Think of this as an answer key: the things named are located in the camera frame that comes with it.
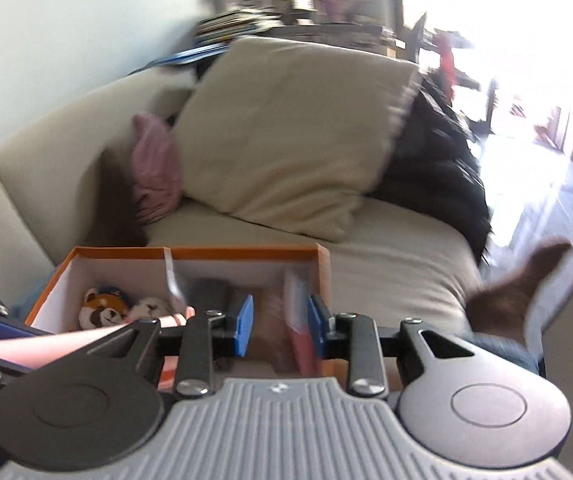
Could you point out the beige sofa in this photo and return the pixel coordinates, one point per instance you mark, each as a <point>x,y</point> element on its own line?
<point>392,263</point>

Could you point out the cream cushion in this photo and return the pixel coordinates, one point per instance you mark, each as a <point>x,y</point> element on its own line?
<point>292,135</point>

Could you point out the white crochet bunny toy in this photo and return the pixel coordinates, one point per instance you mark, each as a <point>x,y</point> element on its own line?
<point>149,307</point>

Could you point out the pink case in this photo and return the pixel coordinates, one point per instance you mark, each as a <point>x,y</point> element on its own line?
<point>296,302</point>

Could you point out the pink cloth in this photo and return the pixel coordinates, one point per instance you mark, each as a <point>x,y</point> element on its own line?
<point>156,168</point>

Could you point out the left leg in jeans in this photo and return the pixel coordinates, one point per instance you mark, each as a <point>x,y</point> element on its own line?
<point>115,216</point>

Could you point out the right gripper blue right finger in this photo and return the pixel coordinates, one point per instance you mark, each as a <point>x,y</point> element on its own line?
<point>320,322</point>

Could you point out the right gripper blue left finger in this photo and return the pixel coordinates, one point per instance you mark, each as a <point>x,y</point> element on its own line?
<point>241,314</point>

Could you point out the blue book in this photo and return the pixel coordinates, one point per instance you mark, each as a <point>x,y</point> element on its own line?
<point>190,56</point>

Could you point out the dark purple card box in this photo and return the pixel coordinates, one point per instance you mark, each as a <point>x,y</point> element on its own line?
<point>271,342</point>

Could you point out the red panda plush toy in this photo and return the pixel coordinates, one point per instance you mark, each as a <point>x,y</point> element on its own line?
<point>103,306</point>

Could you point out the black jacket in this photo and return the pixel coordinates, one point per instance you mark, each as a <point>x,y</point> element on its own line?
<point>432,171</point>

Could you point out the dark grey box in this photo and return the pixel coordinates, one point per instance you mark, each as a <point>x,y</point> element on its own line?
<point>210,294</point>

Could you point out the orange cardboard box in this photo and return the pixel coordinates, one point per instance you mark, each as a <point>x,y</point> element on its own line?
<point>167,273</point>

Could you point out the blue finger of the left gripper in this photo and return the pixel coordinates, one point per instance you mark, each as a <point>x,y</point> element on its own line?
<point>10,328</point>

